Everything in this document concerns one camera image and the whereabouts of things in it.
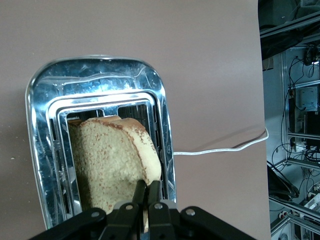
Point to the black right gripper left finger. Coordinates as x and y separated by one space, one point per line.
120 222

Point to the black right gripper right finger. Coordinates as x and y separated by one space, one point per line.
162 222

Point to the brown bread slice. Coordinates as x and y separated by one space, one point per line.
107 162

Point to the beige chrome two-slot toaster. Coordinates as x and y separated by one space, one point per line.
45 125

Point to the aluminium equipment rack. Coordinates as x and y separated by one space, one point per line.
285 162

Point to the brown table cover sheet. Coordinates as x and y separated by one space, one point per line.
200 62

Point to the grey electrical box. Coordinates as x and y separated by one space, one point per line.
308 98

